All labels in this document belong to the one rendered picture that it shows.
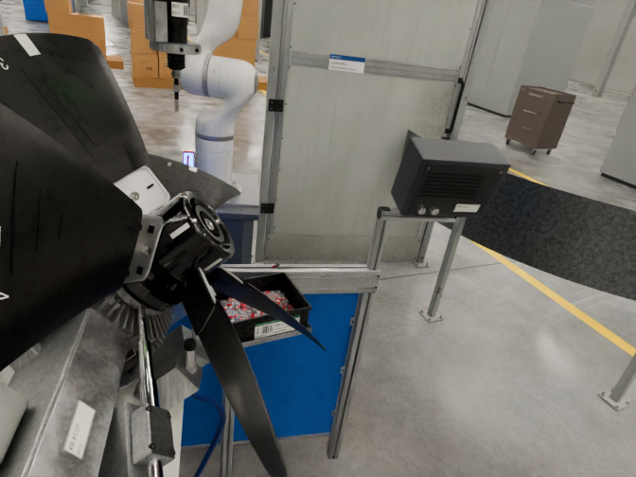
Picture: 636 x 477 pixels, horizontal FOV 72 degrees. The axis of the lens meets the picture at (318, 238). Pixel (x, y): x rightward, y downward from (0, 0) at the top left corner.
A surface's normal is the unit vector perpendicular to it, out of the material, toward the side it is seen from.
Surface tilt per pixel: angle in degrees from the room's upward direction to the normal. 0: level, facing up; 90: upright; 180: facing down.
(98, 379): 50
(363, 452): 0
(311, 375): 90
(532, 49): 90
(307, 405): 90
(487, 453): 0
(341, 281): 90
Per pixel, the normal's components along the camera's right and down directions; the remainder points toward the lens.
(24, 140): 0.96, -0.14
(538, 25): 0.39, 0.47
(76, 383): 0.83, -0.55
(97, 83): 0.67, -0.40
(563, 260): -0.56, 0.32
